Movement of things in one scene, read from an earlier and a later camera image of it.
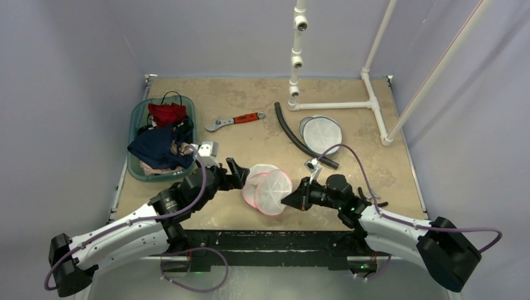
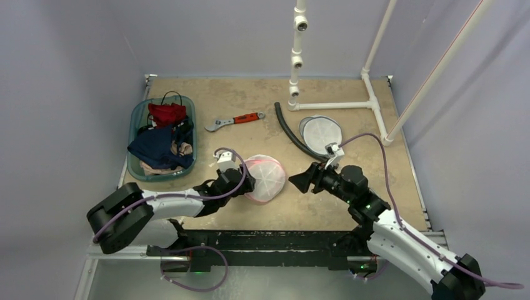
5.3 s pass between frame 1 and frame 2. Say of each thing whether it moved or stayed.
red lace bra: stayed
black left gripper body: moved
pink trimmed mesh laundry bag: moved
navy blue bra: stayed
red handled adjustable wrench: stayed
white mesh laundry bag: stayed
